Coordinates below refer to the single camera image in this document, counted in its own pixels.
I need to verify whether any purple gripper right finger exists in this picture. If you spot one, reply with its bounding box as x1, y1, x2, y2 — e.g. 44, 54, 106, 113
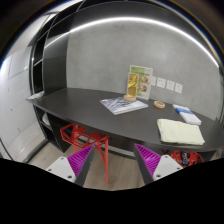
134, 144, 182, 185

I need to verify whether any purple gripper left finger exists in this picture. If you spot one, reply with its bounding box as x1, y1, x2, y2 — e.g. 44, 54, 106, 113
47, 146, 95, 186

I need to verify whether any cream folded towel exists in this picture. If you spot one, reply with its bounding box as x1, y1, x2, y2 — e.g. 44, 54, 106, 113
157, 119, 205, 145

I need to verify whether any red metal chair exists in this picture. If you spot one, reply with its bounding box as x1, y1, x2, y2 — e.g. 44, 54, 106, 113
59, 123, 111, 185
171, 151, 204, 167

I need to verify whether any blue white tissue pack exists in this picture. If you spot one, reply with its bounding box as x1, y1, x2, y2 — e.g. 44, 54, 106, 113
173, 104, 202, 125

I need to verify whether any round wooden coaster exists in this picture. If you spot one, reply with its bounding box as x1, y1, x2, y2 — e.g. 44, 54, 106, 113
154, 101, 165, 109

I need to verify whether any grey magazine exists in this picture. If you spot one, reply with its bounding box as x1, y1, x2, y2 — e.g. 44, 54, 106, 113
101, 97, 148, 115

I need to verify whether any white paper on shelf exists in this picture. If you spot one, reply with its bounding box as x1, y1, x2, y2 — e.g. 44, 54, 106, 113
27, 91, 44, 100

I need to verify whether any menu card in wooden stand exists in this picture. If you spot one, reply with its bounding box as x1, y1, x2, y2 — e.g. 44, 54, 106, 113
126, 65, 153, 100

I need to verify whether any black shelving unit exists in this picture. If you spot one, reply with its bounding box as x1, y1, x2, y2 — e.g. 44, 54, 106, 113
30, 6, 76, 152

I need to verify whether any white wall socket right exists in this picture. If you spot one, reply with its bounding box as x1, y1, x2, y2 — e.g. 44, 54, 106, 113
175, 83, 183, 94

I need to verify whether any white wall socket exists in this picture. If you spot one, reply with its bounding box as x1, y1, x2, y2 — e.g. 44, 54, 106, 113
166, 80, 175, 91
157, 78, 166, 88
151, 76, 156, 86
175, 83, 183, 94

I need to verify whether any white wall socket left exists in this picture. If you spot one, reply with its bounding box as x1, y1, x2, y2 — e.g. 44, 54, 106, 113
151, 76, 156, 86

